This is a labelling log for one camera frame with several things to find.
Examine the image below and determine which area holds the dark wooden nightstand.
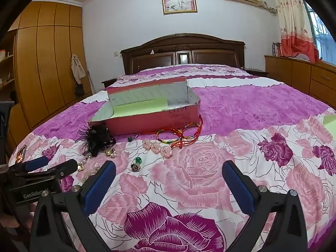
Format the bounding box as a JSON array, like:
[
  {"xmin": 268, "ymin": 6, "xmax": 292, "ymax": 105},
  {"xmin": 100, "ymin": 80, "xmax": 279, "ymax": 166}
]
[
  {"xmin": 101, "ymin": 77, "xmax": 118, "ymax": 89},
  {"xmin": 243, "ymin": 67, "xmax": 270, "ymax": 78}
]

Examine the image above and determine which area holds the black feather hair clip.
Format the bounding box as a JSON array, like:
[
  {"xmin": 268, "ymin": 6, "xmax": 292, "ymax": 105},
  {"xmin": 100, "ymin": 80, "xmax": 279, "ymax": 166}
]
[{"xmin": 76, "ymin": 122, "xmax": 116, "ymax": 158}]

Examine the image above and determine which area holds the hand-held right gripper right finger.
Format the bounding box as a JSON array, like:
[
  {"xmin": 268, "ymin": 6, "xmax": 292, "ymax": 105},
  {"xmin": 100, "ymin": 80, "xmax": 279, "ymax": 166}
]
[{"xmin": 222, "ymin": 160, "xmax": 309, "ymax": 252}]

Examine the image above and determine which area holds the low wooden cabinet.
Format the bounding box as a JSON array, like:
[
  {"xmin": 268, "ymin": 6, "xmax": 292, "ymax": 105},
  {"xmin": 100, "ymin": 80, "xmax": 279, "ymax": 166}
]
[{"xmin": 265, "ymin": 55, "xmax": 336, "ymax": 109}]

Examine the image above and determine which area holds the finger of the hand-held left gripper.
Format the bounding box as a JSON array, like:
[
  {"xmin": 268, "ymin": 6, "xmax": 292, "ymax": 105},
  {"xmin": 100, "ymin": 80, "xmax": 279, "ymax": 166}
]
[
  {"xmin": 8, "ymin": 156, "xmax": 50, "ymax": 176},
  {"xmin": 16, "ymin": 159, "xmax": 78, "ymax": 187}
]

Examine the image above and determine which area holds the light green paper piece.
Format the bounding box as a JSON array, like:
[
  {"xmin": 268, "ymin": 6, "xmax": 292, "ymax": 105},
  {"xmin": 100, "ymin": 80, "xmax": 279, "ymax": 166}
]
[{"xmin": 323, "ymin": 114, "xmax": 336, "ymax": 135}]

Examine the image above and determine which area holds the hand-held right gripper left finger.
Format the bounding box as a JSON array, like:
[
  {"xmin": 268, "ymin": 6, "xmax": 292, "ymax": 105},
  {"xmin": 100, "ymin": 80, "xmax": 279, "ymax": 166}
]
[{"xmin": 28, "ymin": 160, "xmax": 117, "ymax": 252}]

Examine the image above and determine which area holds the rainbow braided cord bracelet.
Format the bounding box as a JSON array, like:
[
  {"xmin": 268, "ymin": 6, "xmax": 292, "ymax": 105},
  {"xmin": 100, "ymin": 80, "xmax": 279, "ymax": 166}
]
[{"xmin": 157, "ymin": 127, "xmax": 185, "ymax": 145}]

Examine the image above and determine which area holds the red knotted cord bracelet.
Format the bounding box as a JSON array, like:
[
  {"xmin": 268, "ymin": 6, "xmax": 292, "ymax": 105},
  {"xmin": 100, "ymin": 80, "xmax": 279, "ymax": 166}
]
[{"xmin": 180, "ymin": 115, "xmax": 204, "ymax": 149}]

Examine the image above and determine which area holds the dark wooden headboard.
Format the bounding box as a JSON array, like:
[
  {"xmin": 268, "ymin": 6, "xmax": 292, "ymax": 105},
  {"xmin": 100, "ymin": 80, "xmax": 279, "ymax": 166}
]
[{"xmin": 120, "ymin": 33, "xmax": 246, "ymax": 75}]

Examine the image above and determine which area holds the small dark picture card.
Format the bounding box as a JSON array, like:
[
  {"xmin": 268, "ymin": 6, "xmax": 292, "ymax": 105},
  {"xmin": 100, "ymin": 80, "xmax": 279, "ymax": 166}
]
[{"xmin": 15, "ymin": 144, "xmax": 27, "ymax": 164}]

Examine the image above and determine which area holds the wooden wardrobe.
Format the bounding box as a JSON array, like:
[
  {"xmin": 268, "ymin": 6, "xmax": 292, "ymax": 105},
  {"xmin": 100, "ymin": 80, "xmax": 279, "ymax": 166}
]
[{"xmin": 13, "ymin": 1, "xmax": 93, "ymax": 130}]

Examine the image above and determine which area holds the green bead gold flower earring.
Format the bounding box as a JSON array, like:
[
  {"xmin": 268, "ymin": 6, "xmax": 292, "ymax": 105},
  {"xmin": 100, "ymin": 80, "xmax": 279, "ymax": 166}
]
[{"xmin": 130, "ymin": 157, "xmax": 143, "ymax": 173}]

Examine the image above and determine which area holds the window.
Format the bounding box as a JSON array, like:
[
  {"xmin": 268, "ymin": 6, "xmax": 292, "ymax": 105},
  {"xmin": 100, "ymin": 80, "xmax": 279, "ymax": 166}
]
[{"xmin": 304, "ymin": 1, "xmax": 336, "ymax": 66}]

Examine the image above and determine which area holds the wooden wall shelf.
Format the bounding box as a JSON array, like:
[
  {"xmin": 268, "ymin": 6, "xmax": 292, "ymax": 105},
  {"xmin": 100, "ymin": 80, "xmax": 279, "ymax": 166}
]
[{"xmin": 0, "ymin": 29, "xmax": 18, "ymax": 103}]

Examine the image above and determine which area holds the pink cardboard box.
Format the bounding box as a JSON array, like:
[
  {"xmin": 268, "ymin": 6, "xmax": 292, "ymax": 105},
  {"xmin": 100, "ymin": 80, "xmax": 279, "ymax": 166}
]
[{"xmin": 87, "ymin": 77, "xmax": 201, "ymax": 136}]

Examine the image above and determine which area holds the light green paper sheet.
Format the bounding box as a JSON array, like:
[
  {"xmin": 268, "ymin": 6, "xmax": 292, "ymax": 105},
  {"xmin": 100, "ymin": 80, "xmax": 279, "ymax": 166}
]
[{"xmin": 112, "ymin": 98, "xmax": 168, "ymax": 117}]

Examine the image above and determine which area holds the pink flower hair clip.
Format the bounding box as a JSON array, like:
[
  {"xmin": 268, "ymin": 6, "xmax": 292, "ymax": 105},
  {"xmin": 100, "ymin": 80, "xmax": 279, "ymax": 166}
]
[{"xmin": 142, "ymin": 139, "xmax": 174, "ymax": 159}]

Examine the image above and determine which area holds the hanging beige cloth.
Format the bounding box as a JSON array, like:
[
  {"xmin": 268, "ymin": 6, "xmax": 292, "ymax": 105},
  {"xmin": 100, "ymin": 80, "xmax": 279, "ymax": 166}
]
[{"xmin": 71, "ymin": 55, "xmax": 87, "ymax": 84}]

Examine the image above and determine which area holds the floral orange curtain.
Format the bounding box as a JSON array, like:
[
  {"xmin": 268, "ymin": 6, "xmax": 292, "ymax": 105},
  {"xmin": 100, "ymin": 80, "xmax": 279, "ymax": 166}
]
[{"xmin": 269, "ymin": 0, "xmax": 320, "ymax": 63}]

